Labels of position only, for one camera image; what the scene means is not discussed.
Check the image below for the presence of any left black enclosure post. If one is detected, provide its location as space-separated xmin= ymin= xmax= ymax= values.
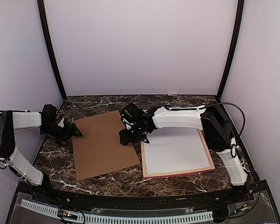
xmin=37 ymin=0 xmax=67 ymax=101

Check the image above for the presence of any pink wooden picture frame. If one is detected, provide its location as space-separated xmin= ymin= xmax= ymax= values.
xmin=140 ymin=129 xmax=216 ymax=180

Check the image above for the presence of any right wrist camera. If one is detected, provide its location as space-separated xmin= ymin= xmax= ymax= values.
xmin=120 ymin=103 xmax=144 ymax=130

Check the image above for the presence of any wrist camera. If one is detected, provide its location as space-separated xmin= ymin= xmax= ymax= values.
xmin=120 ymin=103 xmax=144 ymax=130
xmin=41 ymin=105 xmax=64 ymax=127

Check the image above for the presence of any small circuit board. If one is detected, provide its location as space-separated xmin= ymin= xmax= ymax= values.
xmin=57 ymin=210 xmax=78 ymax=219
xmin=233 ymin=204 xmax=250 ymax=214

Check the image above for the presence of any black enclosure post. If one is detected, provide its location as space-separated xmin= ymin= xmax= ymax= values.
xmin=216 ymin=0 xmax=245 ymax=101
xmin=37 ymin=0 xmax=67 ymax=101

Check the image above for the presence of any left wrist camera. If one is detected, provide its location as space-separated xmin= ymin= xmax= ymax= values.
xmin=41 ymin=105 xmax=64 ymax=127

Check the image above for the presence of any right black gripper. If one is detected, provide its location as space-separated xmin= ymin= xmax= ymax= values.
xmin=119 ymin=122 xmax=146 ymax=146

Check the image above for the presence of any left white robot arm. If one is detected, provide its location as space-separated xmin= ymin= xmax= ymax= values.
xmin=0 ymin=105 xmax=83 ymax=203

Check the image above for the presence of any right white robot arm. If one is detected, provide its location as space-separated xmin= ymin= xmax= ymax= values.
xmin=119 ymin=103 xmax=249 ymax=203

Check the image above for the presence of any right small circuit board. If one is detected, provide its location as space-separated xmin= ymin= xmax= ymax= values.
xmin=233 ymin=204 xmax=250 ymax=214

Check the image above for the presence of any black front rail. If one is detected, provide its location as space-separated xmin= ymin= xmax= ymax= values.
xmin=20 ymin=181 xmax=266 ymax=211

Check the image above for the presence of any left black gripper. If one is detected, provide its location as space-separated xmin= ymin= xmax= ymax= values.
xmin=40 ymin=122 xmax=82 ymax=147

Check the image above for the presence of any brown cardboard backing board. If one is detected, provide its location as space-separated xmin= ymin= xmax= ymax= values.
xmin=72 ymin=111 xmax=140 ymax=181

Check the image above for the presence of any left small circuit board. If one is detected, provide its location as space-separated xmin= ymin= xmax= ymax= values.
xmin=57 ymin=210 xmax=78 ymax=219

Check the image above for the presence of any right black enclosure post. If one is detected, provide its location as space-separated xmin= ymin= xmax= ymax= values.
xmin=216 ymin=0 xmax=245 ymax=101

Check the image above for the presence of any white slotted cable duct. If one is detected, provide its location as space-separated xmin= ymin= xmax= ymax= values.
xmin=21 ymin=199 xmax=213 ymax=224

